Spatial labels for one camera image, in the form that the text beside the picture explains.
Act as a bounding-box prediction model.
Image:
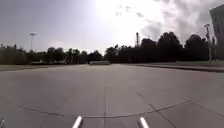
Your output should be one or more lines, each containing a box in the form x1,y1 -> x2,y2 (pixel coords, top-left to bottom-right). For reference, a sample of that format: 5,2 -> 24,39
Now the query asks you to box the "grey paved plaza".
0,63 -> 224,128

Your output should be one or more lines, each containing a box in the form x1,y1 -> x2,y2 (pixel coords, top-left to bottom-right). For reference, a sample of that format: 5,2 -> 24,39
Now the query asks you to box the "tall thin tower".
135,31 -> 140,47

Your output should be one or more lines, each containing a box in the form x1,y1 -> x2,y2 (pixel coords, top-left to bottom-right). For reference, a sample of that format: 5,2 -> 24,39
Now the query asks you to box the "row of trees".
0,31 -> 218,65

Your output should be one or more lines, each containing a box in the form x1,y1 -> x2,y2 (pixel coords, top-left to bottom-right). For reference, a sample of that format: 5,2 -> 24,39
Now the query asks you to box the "robot's own part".
72,115 -> 83,128
138,116 -> 150,128

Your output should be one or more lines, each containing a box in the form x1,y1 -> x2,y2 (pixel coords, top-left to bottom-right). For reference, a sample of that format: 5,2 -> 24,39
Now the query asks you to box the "floodlight pole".
28,32 -> 37,52

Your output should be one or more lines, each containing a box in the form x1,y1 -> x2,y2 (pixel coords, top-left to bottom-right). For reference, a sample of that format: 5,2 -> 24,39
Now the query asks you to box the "raised kerb strip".
126,60 -> 224,74

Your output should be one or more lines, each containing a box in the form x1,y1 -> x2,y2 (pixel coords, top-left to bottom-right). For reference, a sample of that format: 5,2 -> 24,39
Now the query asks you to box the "lamp pole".
204,23 -> 213,64

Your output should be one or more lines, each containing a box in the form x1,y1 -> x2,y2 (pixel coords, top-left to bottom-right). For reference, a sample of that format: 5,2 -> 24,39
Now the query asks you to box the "grey building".
209,3 -> 224,61

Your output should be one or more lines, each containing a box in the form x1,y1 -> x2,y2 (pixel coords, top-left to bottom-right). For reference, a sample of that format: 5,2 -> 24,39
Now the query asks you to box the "low pale wall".
88,60 -> 111,66

